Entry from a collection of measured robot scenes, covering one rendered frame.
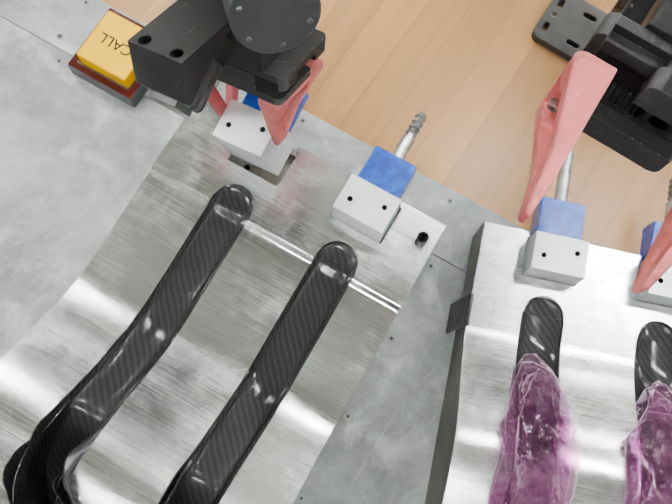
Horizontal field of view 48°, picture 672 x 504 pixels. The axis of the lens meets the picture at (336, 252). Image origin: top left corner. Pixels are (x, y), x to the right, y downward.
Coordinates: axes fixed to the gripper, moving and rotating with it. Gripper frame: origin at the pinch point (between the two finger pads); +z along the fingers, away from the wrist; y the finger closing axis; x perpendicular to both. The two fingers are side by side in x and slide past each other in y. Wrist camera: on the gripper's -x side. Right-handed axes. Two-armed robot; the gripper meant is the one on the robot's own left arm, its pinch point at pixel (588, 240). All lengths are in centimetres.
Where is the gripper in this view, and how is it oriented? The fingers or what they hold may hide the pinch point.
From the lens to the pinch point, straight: 37.9
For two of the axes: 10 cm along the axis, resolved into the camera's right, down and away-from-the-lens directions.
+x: -0.2, 2.4, 9.7
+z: -5.5, 8.1, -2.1
